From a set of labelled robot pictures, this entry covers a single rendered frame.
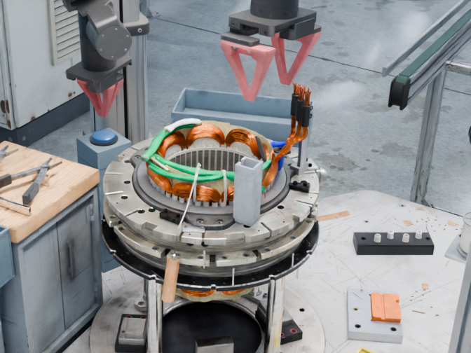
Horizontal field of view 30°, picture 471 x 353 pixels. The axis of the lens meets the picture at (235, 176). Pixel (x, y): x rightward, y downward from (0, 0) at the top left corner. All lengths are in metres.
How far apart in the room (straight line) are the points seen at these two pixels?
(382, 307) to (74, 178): 0.58
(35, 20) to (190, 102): 1.99
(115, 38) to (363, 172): 2.34
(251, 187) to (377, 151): 2.63
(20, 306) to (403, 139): 2.77
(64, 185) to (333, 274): 0.56
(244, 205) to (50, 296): 0.38
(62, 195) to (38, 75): 2.37
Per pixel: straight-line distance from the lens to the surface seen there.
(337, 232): 1.78
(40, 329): 1.42
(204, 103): 1.67
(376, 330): 1.52
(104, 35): 1.36
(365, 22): 5.23
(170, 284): 1.19
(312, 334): 1.49
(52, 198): 1.33
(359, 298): 1.58
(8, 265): 1.30
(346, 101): 4.20
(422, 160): 3.06
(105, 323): 1.50
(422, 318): 1.59
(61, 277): 1.42
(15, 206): 1.30
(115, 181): 1.30
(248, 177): 1.16
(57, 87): 3.80
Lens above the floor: 1.75
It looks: 30 degrees down
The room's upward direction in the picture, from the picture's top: 2 degrees clockwise
